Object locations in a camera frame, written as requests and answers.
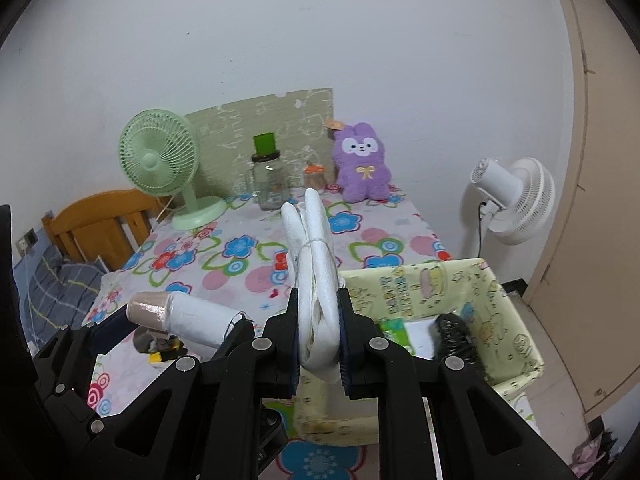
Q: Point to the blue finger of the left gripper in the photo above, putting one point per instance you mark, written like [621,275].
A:
[108,333]
[241,331]

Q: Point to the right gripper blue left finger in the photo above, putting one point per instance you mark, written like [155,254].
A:
[281,374]

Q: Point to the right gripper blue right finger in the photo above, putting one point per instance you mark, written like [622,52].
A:
[366,356]

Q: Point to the green tissue pack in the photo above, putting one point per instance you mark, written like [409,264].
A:
[394,329]

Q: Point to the white cloth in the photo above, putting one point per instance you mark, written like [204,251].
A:
[313,268]

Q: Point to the grey plaid pillow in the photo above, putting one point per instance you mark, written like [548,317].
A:
[55,292]

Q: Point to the floral tablecloth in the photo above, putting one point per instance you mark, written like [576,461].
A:
[240,261]

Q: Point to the yellow cartoon storage box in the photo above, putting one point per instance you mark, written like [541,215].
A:
[418,293]

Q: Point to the glass mason jar mug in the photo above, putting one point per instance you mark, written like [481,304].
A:
[266,179]

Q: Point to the toothpick jar orange lid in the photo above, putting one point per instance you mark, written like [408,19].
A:
[314,176]

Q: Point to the green desk fan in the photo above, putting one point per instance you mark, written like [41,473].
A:
[159,154]

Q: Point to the green patterned board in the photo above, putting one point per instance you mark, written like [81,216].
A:
[291,123]

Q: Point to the purple plush bunny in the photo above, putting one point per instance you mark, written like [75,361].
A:
[359,158]

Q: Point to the white standing fan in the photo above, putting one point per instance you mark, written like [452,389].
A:
[509,204]

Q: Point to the beige door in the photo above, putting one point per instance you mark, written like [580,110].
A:
[585,288]

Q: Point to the wall power socket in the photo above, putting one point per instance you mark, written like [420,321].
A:
[25,243]

